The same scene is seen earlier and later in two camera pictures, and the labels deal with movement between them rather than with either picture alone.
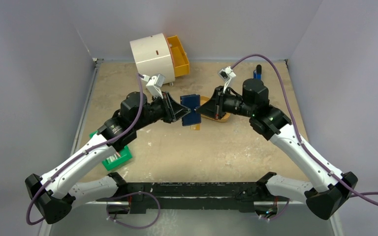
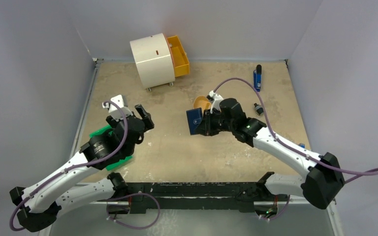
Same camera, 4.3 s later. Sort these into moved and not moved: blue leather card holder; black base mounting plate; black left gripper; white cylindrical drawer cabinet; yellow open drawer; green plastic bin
Moved: black left gripper; blue leather card holder
Not moved: yellow open drawer; green plastic bin; black base mounting plate; white cylindrical drawer cabinet
